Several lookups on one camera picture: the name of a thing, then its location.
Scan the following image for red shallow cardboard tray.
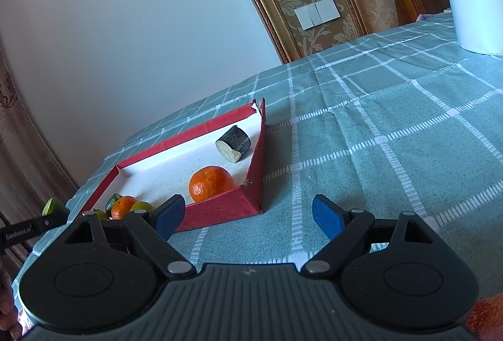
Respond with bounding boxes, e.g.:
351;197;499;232
78;101;266;232

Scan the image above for person's left hand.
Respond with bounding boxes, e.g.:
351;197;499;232
0;269;22;340

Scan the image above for orange mandarin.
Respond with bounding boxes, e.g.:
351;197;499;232
188;165;234;202
110;196;136;220

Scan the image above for green cucumber chunk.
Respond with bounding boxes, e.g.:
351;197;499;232
105;193;122;212
42;198;67;217

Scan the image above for white wall switch plate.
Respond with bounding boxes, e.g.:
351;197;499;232
294;0;341;31

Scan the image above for green plaid tablecloth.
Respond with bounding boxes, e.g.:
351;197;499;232
67;13;502;298

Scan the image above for green tomato with stem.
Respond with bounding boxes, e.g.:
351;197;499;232
94;209;109;221

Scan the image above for patterned curtain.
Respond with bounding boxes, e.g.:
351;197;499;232
0;45;80;279

